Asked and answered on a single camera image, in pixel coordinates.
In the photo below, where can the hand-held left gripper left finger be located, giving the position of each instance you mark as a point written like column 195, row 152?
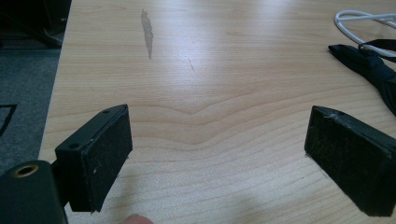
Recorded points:
column 96, row 155

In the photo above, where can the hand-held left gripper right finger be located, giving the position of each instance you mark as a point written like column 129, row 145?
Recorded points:
column 351, row 155

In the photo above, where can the black bow tie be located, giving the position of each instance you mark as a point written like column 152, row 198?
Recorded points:
column 373, row 71

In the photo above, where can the dark furniture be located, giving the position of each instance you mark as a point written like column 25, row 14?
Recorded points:
column 31, row 18

